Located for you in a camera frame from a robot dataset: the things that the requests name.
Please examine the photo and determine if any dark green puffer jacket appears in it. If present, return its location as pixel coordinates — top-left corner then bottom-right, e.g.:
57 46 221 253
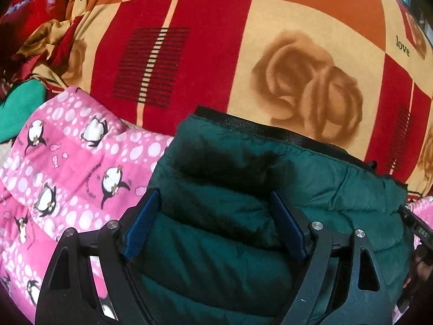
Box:
131 109 413 324

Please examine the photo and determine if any right hand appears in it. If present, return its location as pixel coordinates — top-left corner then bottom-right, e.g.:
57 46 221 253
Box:
403 257 432 298

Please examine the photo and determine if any pink penguin quilt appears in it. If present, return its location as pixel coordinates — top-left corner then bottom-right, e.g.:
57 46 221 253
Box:
1 87 172 321

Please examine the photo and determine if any teal green garment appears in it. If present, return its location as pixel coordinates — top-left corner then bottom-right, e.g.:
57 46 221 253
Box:
0 79 46 142

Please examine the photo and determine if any red cream rose blanket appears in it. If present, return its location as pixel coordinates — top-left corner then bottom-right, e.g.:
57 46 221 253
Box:
16 0 433 197

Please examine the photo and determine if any red pillows pile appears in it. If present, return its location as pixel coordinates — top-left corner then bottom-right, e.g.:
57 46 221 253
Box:
1 0 73 83

